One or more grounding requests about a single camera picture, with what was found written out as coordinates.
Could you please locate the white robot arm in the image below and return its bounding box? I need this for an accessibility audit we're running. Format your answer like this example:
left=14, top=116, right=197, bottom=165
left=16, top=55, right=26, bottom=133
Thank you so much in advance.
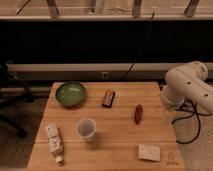
left=160, top=61, right=213, bottom=114

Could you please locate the dark chocolate bar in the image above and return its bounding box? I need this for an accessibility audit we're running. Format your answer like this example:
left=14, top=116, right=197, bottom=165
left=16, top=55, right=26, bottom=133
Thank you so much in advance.
left=102, top=89, right=115, bottom=108

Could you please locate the green ceramic bowl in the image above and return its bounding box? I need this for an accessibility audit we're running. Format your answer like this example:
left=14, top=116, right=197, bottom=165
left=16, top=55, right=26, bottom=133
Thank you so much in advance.
left=55, top=81, right=86, bottom=107

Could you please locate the white plastic bottle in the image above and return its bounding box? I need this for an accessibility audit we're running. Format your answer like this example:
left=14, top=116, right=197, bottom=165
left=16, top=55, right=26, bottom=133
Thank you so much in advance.
left=45, top=123, right=64, bottom=165

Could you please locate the beige sponge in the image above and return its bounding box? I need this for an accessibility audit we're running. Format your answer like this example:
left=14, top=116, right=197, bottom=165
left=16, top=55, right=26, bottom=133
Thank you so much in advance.
left=138, top=144, right=161, bottom=162

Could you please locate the black office chair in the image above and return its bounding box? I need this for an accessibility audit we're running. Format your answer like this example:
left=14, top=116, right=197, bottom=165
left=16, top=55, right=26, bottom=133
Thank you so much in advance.
left=0, top=62, right=34, bottom=139

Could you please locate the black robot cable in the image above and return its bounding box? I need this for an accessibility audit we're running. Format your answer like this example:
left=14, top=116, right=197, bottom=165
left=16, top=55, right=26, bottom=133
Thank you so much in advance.
left=171, top=99, right=212, bottom=145

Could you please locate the thin black cable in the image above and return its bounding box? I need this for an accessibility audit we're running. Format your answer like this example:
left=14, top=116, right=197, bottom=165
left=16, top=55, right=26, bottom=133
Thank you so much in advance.
left=120, top=11, right=156, bottom=81

